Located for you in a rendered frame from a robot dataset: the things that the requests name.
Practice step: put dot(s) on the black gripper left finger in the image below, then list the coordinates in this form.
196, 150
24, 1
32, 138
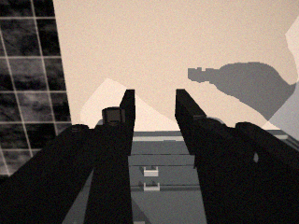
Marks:
43, 190

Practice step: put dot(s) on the grey tool chest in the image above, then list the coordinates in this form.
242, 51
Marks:
164, 186

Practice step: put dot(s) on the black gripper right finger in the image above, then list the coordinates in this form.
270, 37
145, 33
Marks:
227, 180

